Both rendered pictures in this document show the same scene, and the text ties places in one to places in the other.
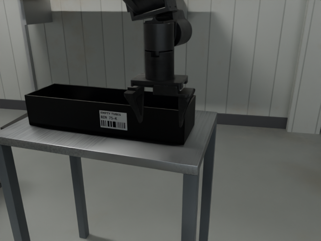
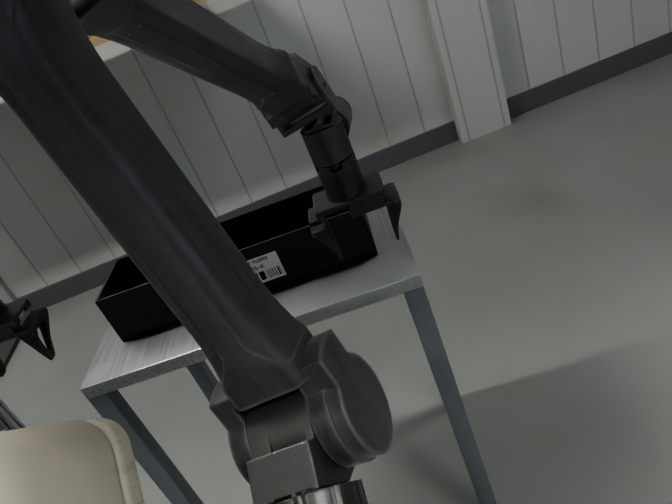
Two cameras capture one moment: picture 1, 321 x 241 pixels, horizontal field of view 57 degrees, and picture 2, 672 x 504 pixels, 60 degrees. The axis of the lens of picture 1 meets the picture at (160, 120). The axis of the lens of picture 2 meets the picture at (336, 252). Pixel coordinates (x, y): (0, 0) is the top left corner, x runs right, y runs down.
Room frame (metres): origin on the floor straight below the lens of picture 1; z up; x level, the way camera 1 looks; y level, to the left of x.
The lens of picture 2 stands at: (-0.15, 0.18, 1.41)
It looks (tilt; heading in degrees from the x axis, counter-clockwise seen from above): 29 degrees down; 350
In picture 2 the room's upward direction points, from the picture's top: 23 degrees counter-clockwise
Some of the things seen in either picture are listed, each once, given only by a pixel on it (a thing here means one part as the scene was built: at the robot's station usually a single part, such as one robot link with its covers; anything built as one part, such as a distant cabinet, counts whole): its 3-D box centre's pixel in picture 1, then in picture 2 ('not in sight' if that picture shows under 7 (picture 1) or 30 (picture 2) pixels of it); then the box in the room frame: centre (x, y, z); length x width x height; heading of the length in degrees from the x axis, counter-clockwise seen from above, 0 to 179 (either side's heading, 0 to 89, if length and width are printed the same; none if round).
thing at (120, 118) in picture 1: (111, 110); (238, 257); (0.99, 0.18, 0.86); 0.57 x 0.17 x 0.11; 73
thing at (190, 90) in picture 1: (174, 104); (379, 215); (0.57, -0.03, 1.02); 0.07 x 0.07 x 0.09; 73
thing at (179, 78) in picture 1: (159, 68); (342, 180); (0.58, 0.00, 1.09); 0.10 x 0.07 x 0.07; 73
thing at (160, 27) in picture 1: (160, 35); (327, 139); (0.58, 0.00, 1.15); 0.07 x 0.06 x 0.07; 153
